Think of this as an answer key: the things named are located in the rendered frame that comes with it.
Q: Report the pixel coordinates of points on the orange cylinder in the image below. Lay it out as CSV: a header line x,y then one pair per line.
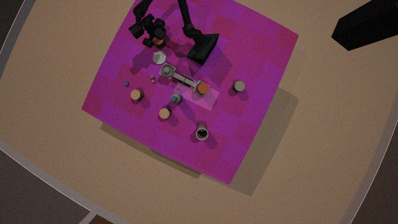
x,y
202,88
159,43

